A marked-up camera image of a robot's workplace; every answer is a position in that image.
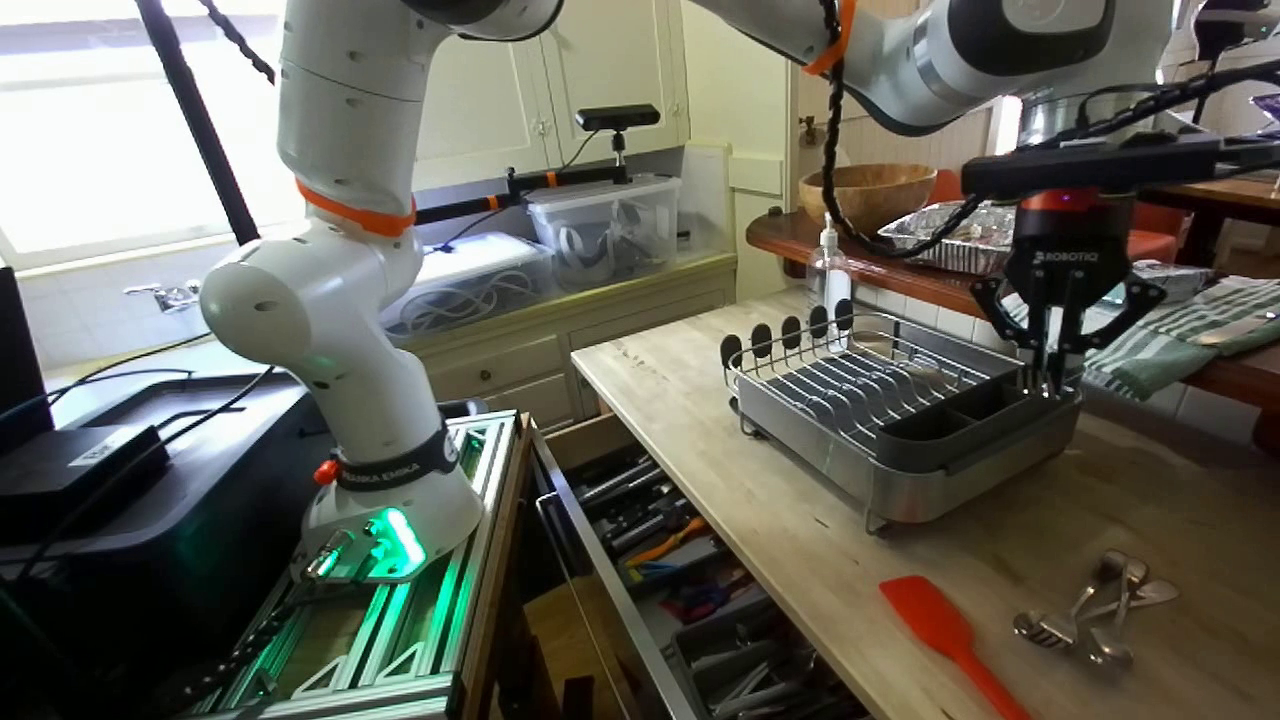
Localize black camera pole orange clips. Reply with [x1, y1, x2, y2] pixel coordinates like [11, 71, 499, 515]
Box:
[411, 99, 668, 224]

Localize black lamp on stand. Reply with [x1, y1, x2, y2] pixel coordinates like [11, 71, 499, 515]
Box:
[1191, 0, 1280, 66]

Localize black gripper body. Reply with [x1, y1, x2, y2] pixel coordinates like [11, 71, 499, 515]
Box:
[1008, 189, 1129, 311]

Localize aluminium profile robot stand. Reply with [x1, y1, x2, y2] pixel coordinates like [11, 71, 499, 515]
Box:
[173, 403, 529, 720]

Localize orange handled tool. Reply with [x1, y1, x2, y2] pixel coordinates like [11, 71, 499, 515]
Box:
[621, 515, 711, 578]

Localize black equipment case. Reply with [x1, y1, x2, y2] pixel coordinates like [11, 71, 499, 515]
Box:
[0, 370, 336, 720]

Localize flat black box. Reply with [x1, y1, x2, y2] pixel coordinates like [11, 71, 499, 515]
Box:
[0, 418, 177, 545]

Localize grey dish drying rack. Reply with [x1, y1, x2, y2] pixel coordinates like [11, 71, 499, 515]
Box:
[717, 296, 1087, 538]

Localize large wooden bowl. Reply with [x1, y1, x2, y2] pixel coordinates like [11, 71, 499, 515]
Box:
[795, 159, 944, 236]

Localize small clear plastic bin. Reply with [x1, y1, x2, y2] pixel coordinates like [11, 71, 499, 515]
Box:
[522, 172, 686, 285]

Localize clear bin with cables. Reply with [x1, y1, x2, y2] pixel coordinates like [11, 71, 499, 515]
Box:
[376, 224, 563, 336]

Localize black tower unit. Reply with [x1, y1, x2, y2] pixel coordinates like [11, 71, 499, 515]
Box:
[0, 258, 54, 452]

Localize dark wooden side table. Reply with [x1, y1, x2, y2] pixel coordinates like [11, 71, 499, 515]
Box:
[745, 166, 1280, 452]

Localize open tool drawer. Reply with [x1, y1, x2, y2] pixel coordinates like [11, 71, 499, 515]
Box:
[529, 412, 883, 720]

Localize aluminium foil tray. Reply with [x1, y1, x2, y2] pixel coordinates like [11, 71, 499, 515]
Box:
[875, 196, 1023, 279]

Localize black slanted pole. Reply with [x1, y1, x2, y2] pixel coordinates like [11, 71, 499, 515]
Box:
[130, 0, 259, 249]

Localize red silicone spatula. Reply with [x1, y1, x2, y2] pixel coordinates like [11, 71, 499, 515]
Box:
[875, 572, 1031, 720]

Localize clear pump sanitizer bottle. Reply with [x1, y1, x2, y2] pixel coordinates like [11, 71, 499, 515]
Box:
[811, 207, 860, 323]

